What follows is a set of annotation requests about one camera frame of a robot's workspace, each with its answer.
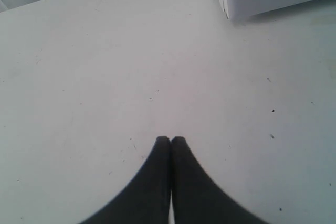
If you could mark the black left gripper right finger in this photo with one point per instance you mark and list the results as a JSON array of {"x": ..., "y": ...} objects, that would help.
[{"x": 196, "y": 197}]

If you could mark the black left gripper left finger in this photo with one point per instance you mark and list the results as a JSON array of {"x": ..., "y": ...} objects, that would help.
[{"x": 146, "y": 198}]

